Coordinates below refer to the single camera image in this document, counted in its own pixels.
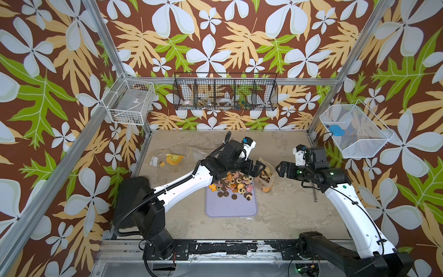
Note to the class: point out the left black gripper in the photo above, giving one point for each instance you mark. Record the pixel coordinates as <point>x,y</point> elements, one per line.
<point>254,170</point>

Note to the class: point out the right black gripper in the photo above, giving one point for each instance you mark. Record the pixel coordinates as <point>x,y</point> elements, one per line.
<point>291,167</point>

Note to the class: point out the clear bag of cookies back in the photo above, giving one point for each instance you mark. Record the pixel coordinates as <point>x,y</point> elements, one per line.
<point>264,181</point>

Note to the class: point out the ziploc bag with cookies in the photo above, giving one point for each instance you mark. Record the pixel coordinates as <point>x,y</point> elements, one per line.
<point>165,159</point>

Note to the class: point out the clear bag of donuts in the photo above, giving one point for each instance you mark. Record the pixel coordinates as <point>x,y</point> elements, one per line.
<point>196,154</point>

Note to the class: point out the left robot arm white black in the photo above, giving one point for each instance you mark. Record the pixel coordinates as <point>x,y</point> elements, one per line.
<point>147,217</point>

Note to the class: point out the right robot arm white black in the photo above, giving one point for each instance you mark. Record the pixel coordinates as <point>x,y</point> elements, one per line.
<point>375,255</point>

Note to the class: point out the pile of poured cookies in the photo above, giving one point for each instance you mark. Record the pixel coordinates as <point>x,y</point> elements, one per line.
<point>234,185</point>

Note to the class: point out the metal rod tool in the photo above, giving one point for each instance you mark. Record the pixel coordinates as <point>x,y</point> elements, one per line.
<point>315,194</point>

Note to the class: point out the lavender plastic tray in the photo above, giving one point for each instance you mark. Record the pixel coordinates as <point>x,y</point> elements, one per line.
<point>225,207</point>

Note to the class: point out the blue object in basket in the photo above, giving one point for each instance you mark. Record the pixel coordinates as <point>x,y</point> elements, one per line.
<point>336,130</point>

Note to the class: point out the white mesh basket right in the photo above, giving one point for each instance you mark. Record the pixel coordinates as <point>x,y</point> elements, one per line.
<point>366,134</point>

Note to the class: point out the black tool case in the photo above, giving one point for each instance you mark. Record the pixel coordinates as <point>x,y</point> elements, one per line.
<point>128,195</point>

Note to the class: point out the black wire basket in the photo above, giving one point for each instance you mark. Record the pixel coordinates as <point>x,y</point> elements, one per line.
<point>225,91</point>

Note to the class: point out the black mounting rail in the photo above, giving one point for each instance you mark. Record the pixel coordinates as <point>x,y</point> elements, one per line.
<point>285,249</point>

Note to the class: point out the white wire basket left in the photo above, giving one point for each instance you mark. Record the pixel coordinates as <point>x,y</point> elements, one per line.
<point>129,100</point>

